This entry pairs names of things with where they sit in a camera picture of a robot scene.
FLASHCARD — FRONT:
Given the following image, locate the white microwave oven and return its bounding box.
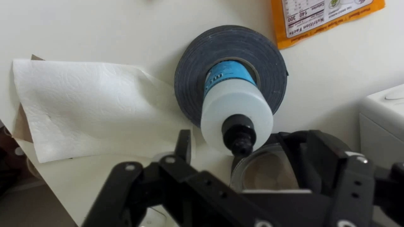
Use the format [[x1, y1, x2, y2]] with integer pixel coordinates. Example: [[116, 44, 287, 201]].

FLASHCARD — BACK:
[[357, 83, 404, 171]]

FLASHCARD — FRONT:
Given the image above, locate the dark grey tape roll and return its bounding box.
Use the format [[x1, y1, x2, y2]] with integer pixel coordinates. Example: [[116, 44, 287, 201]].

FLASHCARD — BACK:
[[173, 24, 290, 128]]

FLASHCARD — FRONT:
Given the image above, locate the white paper towel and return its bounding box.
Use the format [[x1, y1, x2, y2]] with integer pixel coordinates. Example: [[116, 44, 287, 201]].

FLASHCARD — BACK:
[[10, 53, 193, 165]]

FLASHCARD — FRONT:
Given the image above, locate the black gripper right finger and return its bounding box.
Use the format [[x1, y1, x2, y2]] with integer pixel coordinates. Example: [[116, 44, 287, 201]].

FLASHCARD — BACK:
[[272, 128, 404, 227]]

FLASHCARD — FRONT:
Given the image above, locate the white bottle with blue label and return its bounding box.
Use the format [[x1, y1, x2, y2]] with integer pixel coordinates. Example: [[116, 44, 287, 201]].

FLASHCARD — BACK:
[[199, 59, 275, 157]]

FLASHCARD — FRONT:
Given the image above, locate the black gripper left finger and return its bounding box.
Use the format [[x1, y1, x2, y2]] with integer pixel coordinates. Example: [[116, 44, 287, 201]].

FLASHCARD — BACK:
[[80, 127, 270, 227]]

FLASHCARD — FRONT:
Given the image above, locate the orange snack packet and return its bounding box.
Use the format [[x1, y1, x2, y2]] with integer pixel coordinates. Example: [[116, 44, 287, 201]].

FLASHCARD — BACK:
[[268, 0, 386, 51]]

